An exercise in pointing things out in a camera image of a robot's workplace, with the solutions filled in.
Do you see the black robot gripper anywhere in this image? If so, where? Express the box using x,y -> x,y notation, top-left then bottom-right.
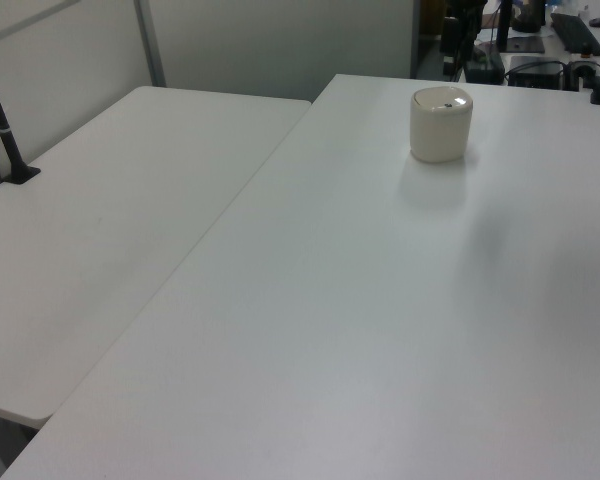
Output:
440,0 -> 487,56

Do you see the dark glass jar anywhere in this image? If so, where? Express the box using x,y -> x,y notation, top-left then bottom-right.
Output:
510,0 -> 542,34

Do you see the black computer keyboard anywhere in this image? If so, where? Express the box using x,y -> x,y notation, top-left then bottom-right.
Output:
549,12 -> 600,58

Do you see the black monitor stand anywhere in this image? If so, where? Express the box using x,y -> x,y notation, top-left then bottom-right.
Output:
496,0 -> 547,55

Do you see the black camera pole with base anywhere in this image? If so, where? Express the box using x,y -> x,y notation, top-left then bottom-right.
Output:
0,43 -> 42,185

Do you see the cream lidded trash bin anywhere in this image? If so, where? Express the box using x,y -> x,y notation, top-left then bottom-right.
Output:
409,85 -> 475,164

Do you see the black box device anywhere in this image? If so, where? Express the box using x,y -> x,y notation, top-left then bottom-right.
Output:
466,46 -> 506,84

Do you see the black flat electronics box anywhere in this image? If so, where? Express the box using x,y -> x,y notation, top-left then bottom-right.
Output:
507,55 -> 567,90

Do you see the grey partition panel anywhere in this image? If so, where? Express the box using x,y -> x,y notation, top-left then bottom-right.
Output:
147,0 -> 416,103

